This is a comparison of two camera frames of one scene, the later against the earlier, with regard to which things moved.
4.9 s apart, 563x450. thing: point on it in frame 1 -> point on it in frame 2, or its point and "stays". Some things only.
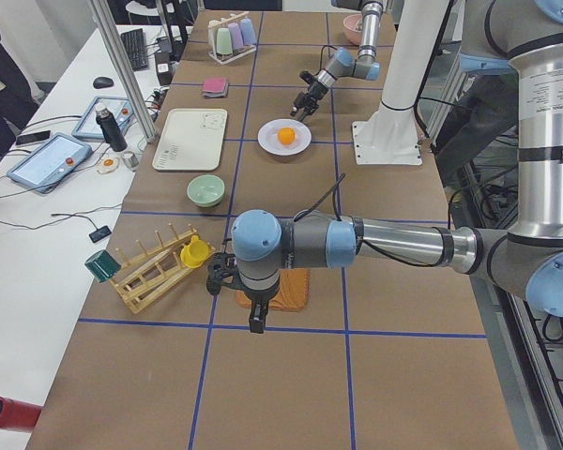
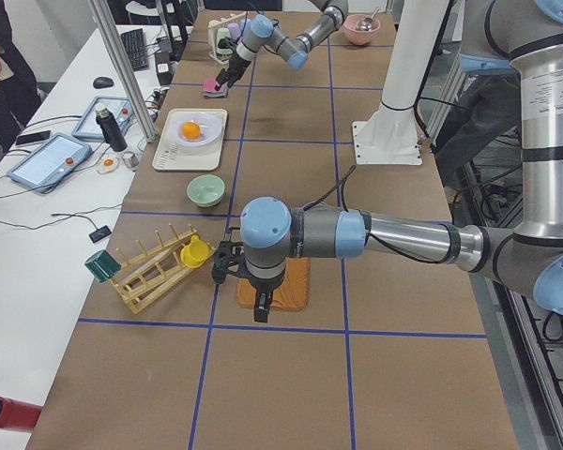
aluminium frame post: x=108 y=27 stays
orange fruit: x=286 y=135 -> x=190 y=129
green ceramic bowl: x=205 y=190 stays
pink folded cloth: x=215 y=84 stays
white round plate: x=268 y=137 -> x=209 y=125
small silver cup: x=130 y=160 stays
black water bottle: x=111 y=129 stays
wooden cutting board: x=291 y=295 stays
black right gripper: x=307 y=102 -> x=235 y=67
